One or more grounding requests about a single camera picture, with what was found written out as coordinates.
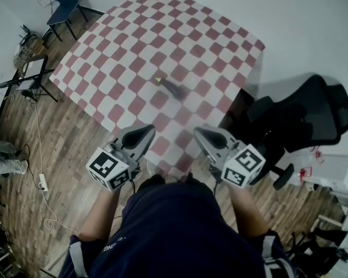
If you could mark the dark blue chair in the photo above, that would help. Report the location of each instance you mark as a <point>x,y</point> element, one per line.
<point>64,1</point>

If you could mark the dark purple eggplant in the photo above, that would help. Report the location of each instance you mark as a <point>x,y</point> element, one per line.
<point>175,89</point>

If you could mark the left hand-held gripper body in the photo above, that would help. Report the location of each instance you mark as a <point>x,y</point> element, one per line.
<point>133,148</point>

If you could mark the person's left forearm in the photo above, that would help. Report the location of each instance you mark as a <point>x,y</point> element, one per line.
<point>103,216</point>

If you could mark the person's dark navy shirt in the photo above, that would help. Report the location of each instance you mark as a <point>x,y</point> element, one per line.
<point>174,230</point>

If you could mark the white power strip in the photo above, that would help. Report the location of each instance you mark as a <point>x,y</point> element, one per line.
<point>43,182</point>

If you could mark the red white checkered table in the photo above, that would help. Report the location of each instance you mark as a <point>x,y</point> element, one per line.
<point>139,48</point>

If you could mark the small black side table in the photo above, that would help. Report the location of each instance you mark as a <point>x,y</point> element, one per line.
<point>36,68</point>

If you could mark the black mesh office chair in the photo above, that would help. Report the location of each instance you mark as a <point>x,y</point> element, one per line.
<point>307,114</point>

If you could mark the white shelf unit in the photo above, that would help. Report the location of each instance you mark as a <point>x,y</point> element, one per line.
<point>333,172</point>

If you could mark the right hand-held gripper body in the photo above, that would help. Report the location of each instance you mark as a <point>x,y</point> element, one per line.
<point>217,146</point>

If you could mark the person's right forearm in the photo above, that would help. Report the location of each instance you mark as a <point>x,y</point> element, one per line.
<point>246,213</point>

